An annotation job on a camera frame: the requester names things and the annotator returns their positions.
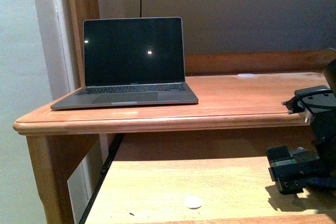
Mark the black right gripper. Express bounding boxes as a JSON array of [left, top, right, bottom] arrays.
[[266, 110, 335, 195]]

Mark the white round sticker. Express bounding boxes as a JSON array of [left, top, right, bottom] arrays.
[[183, 195, 203, 209]]

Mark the wooden pull-out keyboard tray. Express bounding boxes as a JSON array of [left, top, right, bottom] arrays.
[[78, 133, 336, 224]]

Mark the wooden desk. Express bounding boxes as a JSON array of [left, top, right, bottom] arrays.
[[13, 0, 336, 224]]

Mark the grey open laptop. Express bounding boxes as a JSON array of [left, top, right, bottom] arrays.
[[51, 17, 198, 110]]

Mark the white flat object on desk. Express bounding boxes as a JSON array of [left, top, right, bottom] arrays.
[[237, 73, 256, 78]]

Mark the black wrist camera with cable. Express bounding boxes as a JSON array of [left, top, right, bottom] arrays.
[[281, 86, 335, 124]]

